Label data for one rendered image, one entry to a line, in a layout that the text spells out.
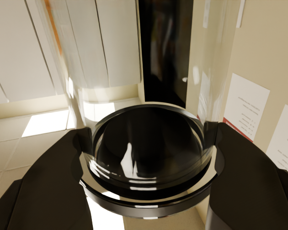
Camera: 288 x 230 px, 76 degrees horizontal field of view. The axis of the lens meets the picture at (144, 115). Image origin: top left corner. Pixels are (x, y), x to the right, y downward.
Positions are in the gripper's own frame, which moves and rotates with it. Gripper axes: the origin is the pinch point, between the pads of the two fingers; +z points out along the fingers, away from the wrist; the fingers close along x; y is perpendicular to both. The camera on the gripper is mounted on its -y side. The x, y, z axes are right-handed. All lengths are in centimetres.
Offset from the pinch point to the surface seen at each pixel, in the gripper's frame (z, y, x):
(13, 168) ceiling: 146, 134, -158
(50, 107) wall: 275, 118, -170
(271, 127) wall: 49, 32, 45
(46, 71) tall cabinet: 232, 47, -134
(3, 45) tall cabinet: 220, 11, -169
